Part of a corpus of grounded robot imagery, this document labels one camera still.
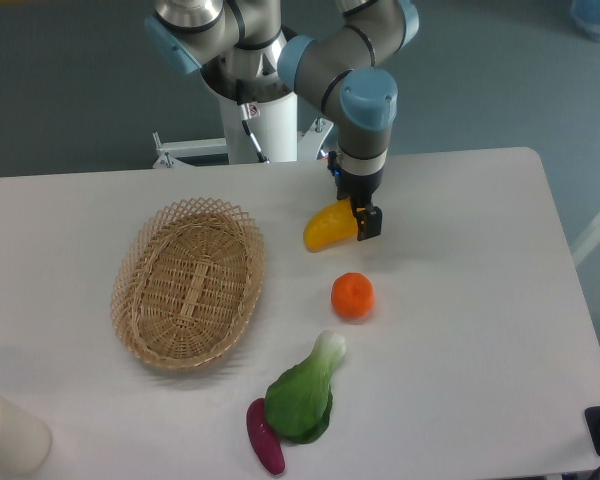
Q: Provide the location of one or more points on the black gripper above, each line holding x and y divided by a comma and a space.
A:
359, 188

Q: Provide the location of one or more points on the yellow mango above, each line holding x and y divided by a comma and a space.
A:
333, 224

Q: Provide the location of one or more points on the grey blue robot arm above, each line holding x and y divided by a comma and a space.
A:
340, 76

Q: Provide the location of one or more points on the orange tangerine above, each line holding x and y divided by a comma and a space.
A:
352, 296

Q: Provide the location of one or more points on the woven wicker basket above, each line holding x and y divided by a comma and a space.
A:
189, 284

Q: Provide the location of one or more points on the green bok choy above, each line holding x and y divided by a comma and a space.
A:
299, 403

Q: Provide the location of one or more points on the purple sweet potato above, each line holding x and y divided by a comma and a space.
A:
263, 439

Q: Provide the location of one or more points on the blue object top right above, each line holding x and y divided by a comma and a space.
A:
586, 16

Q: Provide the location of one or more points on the cream cylindrical bottle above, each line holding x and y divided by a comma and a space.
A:
25, 440

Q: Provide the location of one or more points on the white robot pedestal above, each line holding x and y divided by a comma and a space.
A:
259, 113

